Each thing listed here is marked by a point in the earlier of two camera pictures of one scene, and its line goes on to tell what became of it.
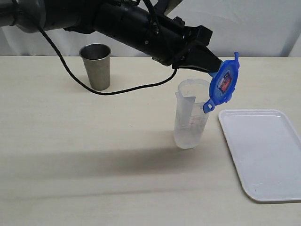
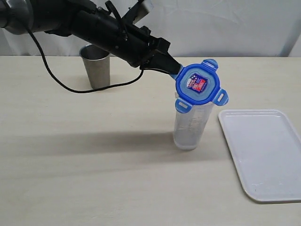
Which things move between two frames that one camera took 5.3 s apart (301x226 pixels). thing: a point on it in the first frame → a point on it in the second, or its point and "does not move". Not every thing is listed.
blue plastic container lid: x=223 y=83 → x=199 y=83
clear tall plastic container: x=191 y=121 does not move
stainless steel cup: x=96 y=58 does not move
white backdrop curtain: x=252 y=28 does not move
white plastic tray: x=266 y=149 does not move
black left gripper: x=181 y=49 → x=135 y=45
